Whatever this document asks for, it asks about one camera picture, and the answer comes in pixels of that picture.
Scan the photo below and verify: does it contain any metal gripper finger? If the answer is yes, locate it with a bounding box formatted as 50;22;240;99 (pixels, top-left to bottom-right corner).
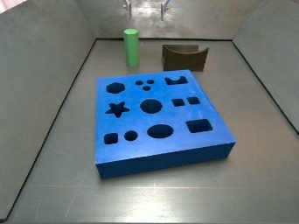
123;0;132;19
160;0;172;21

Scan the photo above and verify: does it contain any green hexagonal prism peg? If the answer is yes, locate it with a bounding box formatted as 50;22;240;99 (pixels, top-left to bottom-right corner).
124;29;140;67

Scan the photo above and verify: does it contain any blue shape-sorting foam board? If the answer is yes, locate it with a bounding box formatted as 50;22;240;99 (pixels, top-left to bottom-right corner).
95;70;236;179

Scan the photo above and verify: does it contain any black curved holder bracket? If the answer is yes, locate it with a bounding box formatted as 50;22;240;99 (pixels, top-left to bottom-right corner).
163;45;210;72

